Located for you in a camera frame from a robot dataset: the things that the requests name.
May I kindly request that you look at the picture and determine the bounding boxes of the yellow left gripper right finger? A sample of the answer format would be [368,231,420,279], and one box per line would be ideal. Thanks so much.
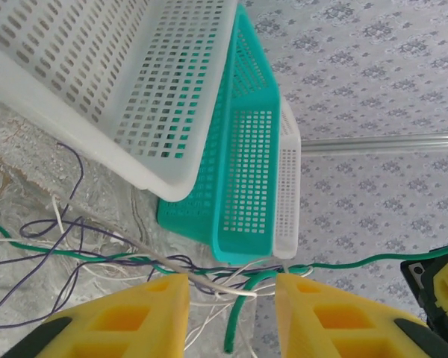
[277,273,448,358]

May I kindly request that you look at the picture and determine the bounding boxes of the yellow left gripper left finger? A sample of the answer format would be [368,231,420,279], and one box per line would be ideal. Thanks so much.
[1,274,190,358]

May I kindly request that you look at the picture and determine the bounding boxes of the green cable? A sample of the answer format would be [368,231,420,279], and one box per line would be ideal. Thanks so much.
[0,216,440,354]

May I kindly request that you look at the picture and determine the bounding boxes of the thin white cable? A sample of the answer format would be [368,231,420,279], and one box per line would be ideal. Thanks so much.
[0,195,314,358]

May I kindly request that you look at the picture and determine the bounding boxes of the purple cable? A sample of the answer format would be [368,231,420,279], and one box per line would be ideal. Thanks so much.
[0,143,311,330]

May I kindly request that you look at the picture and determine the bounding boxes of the teal perforated plastic basket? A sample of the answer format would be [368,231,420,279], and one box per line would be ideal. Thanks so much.
[156,3,283,266]

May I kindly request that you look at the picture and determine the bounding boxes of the large white perforated plastic basket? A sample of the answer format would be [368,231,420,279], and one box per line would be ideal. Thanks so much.
[0,0,240,203]

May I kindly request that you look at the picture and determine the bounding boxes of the grey-white cable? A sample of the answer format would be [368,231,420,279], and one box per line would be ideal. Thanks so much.
[63,202,258,298]

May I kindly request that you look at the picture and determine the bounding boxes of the aluminium frame post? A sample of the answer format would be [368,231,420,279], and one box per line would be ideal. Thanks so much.
[301,133,448,154]

